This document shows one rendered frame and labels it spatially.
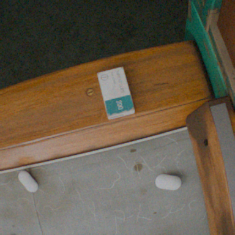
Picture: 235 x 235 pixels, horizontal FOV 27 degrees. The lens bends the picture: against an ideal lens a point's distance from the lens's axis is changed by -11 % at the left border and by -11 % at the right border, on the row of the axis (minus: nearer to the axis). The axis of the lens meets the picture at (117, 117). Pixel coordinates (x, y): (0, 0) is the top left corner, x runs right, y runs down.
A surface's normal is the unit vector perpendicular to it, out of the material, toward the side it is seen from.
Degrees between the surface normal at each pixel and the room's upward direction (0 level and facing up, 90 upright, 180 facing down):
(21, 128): 0
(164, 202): 0
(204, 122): 66
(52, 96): 0
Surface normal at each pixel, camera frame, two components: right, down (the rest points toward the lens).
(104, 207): -0.04, -0.25
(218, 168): -0.91, 0.13
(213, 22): 0.24, 0.94
